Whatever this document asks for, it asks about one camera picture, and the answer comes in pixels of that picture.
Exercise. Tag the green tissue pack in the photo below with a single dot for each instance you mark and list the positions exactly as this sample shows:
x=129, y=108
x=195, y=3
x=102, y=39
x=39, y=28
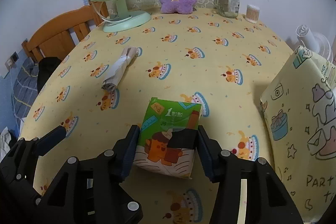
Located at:
x=168, y=119

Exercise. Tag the white cloth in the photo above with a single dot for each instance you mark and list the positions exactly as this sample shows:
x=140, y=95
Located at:
x=5, y=142

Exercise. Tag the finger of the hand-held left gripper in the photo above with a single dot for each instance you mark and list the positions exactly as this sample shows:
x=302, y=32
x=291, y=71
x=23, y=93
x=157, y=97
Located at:
x=52, y=138

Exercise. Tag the rolled grey beige cloth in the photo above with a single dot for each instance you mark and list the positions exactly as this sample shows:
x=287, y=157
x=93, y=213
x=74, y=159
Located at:
x=119, y=69

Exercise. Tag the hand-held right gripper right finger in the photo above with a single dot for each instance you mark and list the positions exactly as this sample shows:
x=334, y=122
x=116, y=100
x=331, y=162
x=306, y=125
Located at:
x=207, y=155

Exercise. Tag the yellow printed tablecloth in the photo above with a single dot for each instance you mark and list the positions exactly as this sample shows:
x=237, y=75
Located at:
x=183, y=61

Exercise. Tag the cotton swab container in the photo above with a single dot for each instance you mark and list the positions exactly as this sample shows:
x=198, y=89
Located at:
x=252, y=14

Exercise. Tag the white electric fan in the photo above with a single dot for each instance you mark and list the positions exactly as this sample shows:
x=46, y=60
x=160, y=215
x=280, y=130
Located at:
x=315, y=40

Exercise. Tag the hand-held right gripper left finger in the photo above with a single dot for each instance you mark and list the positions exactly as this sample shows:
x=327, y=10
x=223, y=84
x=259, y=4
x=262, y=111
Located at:
x=129, y=153

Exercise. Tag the wall power outlet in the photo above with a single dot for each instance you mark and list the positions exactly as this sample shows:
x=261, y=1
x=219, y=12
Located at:
x=14, y=57

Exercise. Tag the cartoon printed fabric storage box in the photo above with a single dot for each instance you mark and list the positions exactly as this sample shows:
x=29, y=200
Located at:
x=294, y=119

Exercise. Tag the blue plaid bedding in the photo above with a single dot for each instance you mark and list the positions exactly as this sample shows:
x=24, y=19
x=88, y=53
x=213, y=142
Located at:
x=25, y=85

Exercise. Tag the black cloth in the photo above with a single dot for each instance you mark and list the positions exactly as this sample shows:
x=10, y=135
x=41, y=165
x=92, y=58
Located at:
x=51, y=71

